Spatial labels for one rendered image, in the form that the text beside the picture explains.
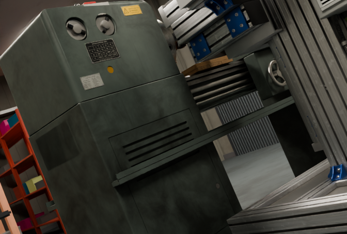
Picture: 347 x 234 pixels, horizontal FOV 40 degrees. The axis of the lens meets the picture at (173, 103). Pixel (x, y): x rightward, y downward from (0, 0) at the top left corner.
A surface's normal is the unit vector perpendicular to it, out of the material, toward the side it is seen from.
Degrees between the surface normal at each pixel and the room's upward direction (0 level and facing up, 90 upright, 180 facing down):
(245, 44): 90
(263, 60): 90
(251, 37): 90
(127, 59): 90
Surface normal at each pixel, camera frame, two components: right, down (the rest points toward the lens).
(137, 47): 0.62, -0.33
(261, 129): -0.76, 0.28
